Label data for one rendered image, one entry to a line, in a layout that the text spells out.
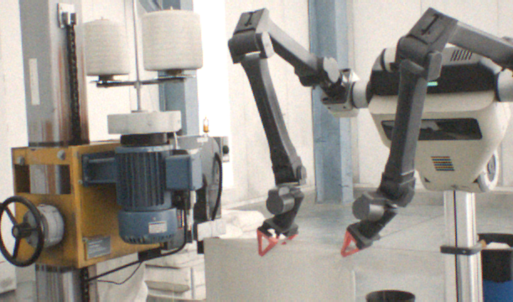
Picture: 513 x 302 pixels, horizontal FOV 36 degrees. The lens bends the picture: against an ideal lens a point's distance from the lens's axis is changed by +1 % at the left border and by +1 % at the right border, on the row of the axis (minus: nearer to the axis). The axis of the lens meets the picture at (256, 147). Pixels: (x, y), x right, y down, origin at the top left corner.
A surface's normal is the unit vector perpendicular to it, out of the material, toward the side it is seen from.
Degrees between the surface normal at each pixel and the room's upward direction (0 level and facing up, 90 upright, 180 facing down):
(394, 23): 90
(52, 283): 90
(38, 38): 90
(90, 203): 90
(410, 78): 103
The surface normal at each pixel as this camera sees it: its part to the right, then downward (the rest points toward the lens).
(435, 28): -0.52, -0.44
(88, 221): 0.82, 0.00
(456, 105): -0.40, -0.72
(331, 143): -0.56, 0.07
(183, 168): -0.18, 0.06
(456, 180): -0.40, 0.69
